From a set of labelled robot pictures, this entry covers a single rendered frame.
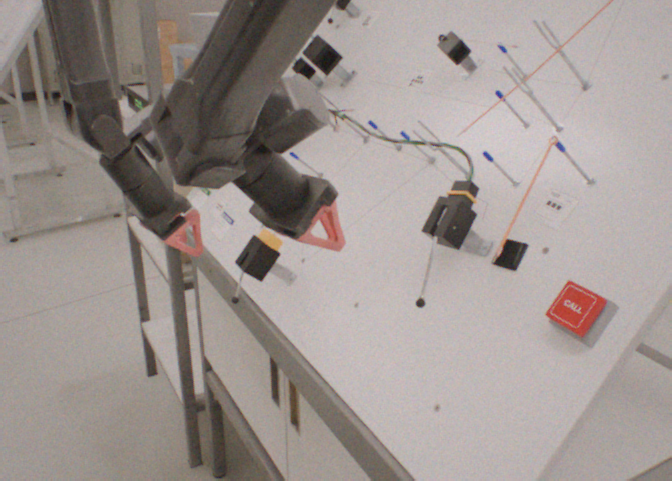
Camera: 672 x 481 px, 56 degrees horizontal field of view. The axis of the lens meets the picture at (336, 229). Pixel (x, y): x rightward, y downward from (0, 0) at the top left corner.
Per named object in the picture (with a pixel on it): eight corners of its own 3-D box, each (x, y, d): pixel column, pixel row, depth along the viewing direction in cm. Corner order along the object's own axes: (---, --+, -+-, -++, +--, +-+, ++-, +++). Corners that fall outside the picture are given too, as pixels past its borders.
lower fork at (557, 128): (567, 124, 89) (517, 62, 80) (560, 135, 89) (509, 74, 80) (556, 122, 90) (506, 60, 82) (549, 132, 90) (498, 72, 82)
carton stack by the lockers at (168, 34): (152, 91, 804) (144, 22, 772) (141, 88, 828) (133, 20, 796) (212, 84, 854) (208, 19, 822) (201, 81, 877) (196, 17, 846)
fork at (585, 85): (595, 82, 89) (547, 15, 81) (587, 92, 89) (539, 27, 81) (583, 79, 91) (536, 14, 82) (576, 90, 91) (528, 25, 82)
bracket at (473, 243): (461, 249, 91) (441, 234, 88) (468, 235, 92) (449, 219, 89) (485, 256, 88) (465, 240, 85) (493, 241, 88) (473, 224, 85)
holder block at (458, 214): (437, 244, 88) (420, 231, 86) (455, 209, 89) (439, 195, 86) (459, 250, 85) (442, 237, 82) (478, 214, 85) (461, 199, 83)
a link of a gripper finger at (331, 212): (334, 216, 80) (286, 170, 74) (370, 228, 74) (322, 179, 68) (303, 260, 78) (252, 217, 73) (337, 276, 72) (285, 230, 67)
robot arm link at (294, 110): (147, 103, 58) (182, 185, 56) (242, 31, 54) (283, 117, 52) (222, 124, 69) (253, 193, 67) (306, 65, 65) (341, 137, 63)
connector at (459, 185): (450, 216, 87) (442, 209, 86) (463, 186, 89) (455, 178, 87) (467, 218, 85) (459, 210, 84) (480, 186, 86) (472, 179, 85)
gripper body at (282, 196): (289, 177, 75) (247, 136, 71) (340, 190, 67) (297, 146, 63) (257, 221, 74) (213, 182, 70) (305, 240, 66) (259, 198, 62)
